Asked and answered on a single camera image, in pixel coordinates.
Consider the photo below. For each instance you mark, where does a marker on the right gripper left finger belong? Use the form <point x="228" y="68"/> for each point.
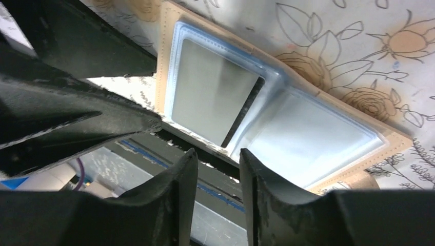
<point x="157" y="212"/>

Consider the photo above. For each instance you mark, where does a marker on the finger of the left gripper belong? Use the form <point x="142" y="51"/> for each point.
<point x="49" y="117"/>
<point x="69" y="36"/>

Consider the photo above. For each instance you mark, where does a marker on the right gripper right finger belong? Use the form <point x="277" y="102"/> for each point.
<point x="281" y="213"/>

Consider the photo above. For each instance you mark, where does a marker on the blue credit card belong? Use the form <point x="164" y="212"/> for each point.
<point x="271" y="75"/>

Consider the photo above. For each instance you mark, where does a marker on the tan leather card holder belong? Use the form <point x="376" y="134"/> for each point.
<point x="350" y="176"/>

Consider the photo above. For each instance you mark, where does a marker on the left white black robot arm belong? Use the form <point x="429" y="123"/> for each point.
<point x="47" y="178"/>

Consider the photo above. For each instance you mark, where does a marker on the floral patterned table mat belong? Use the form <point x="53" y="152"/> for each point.
<point x="377" y="56"/>

